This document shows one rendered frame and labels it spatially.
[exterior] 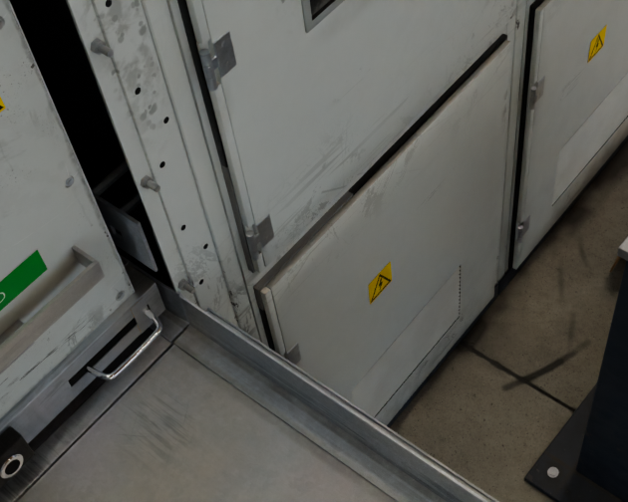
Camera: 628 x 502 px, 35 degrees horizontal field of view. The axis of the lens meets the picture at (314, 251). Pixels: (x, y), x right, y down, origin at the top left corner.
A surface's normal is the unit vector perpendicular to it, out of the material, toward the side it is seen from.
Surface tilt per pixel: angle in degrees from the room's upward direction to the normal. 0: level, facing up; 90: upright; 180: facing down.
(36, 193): 90
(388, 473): 0
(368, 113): 91
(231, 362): 0
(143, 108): 90
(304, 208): 90
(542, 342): 0
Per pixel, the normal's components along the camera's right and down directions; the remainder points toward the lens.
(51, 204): 0.77, 0.46
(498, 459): -0.11, -0.60
